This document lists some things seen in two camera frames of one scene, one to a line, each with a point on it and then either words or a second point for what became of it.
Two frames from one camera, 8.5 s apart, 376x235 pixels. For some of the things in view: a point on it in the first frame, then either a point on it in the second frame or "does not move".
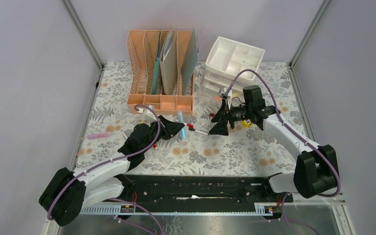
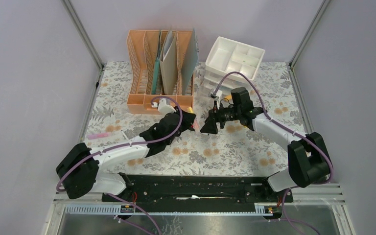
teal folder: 156,67 does not move
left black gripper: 170,129 to 188,119
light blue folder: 190,62 does not move
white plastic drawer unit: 225,59 does not move
